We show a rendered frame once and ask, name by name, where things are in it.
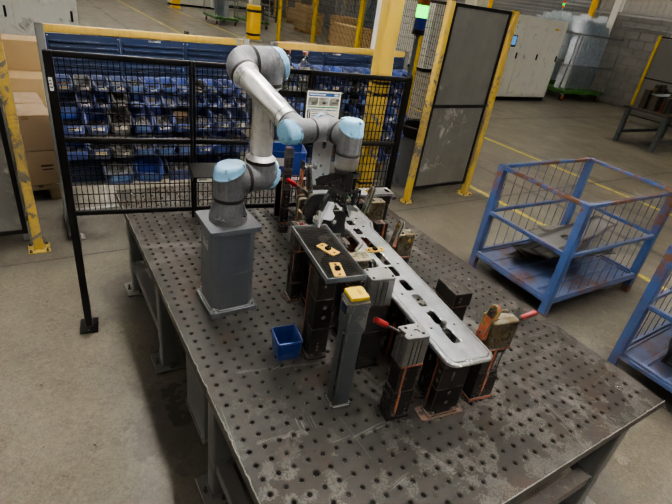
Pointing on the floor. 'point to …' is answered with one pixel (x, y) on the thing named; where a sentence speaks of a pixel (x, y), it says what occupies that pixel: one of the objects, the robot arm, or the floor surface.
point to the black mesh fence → (177, 140)
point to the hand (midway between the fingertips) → (332, 221)
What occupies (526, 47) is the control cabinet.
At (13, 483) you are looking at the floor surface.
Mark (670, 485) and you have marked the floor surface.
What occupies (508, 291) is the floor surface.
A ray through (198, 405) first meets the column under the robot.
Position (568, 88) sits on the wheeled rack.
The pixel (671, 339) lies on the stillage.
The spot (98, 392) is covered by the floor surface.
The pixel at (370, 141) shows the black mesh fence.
